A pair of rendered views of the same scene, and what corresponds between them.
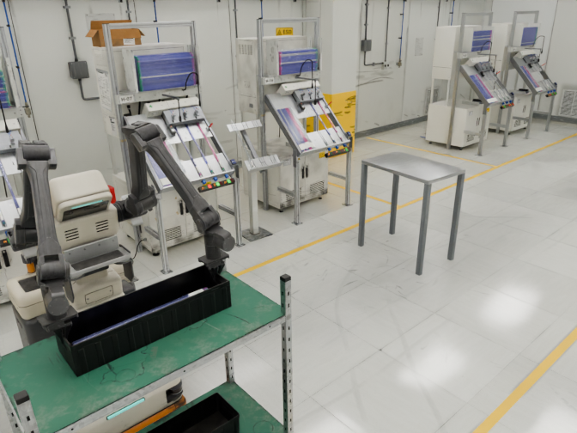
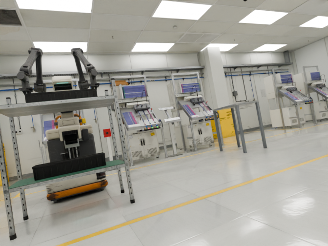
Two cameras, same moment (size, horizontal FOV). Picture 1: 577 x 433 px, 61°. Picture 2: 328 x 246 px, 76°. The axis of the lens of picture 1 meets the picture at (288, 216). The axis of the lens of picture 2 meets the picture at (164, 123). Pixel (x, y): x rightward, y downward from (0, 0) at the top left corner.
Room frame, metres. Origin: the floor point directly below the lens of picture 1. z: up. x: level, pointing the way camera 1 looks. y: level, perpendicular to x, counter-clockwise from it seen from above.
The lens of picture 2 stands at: (-0.13, -0.90, 0.58)
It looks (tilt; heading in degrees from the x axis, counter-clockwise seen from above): 2 degrees up; 17
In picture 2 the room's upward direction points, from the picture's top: 10 degrees counter-clockwise
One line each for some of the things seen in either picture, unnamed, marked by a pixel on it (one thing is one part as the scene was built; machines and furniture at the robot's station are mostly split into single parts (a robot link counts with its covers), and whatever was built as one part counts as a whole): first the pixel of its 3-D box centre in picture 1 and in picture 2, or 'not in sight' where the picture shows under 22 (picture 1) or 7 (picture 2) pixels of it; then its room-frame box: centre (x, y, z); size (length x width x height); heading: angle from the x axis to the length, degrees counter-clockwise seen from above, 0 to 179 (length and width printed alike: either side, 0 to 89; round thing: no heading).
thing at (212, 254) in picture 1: (213, 252); (93, 82); (1.62, 0.28, 1.15); 0.10 x 0.07 x 0.07; 130
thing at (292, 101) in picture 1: (296, 145); (195, 121); (5.05, -0.10, 0.65); 1.01 x 0.73 x 1.29; 41
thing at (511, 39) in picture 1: (511, 72); (312, 93); (8.43, -3.77, 0.95); 1.36 x 0.82 x 1.90; 41
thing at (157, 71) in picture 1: (164, 70); (134, 92); (4.18, 1.00, 1.52); 0.51 x 0.13 x 0.27; 131
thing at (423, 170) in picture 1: (408, 210); (237, 127); (3.81, -1.01, 0.40); 0.70 x 0.45 x 0.80; 36
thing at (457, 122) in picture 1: (463, 81); (283, 97); (7.49, -2.66, 0.95); 1.36 x 0.82 x 1.90; 41
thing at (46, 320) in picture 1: (56, 309); (25, 86); (1.25, 0.71, 1.15); 0.10 x 0.07 x 0.07; 131
